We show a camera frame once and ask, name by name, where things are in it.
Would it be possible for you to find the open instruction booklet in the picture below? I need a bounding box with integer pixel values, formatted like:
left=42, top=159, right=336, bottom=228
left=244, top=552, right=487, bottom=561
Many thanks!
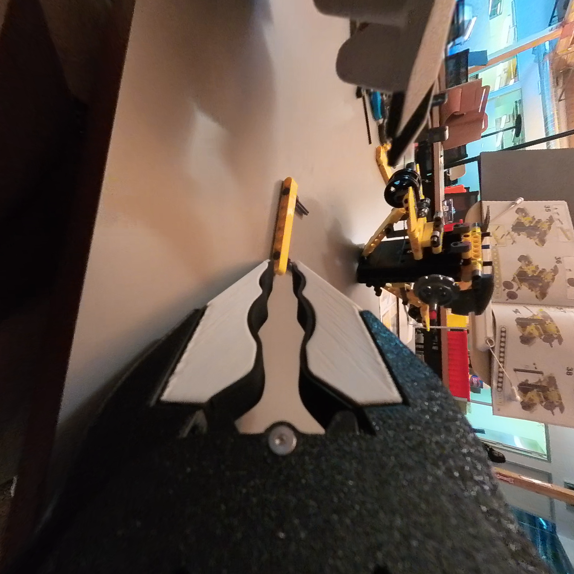
left=482, top=199, right=574, bottom=427

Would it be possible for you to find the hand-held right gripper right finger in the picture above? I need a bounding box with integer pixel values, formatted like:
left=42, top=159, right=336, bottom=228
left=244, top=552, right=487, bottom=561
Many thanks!
left=289, top=261, right=403, bottom=429

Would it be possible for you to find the brown leather bag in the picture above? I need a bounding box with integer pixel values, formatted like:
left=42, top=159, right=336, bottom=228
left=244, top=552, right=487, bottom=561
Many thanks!
left=439, top=78, right=490, bottom=149

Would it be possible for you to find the black partition panel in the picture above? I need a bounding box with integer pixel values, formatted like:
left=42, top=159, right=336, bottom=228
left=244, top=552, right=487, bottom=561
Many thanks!
left=480, top=150, right=574, bottom=202

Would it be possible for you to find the yellow perforated toy beam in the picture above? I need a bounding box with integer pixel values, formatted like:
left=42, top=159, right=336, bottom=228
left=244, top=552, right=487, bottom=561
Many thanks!
left=270, top=177, right=300, bottom=275

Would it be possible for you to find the red ribbed plastic box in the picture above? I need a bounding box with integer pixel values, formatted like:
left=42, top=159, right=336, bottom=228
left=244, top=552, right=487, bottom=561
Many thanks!
left=446, top=329, right=471, bottom=401

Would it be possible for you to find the blue curved toy piece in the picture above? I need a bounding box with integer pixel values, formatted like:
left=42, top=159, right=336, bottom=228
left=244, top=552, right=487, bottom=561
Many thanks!
left=368, top=89, right=388, bottom=122

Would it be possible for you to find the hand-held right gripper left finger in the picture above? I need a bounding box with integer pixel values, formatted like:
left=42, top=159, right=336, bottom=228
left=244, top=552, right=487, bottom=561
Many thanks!
left=159, top=260, right=275, bottom=427

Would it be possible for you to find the large paned window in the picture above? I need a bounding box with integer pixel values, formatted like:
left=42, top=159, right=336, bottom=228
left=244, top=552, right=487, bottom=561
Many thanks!
left=507, top=502, right=574, bottom=574

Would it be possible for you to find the yellow and black toy vehicle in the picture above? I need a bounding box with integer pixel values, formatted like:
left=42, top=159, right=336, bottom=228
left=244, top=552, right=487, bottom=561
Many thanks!
left=356, top=168, right=494, bottom=332

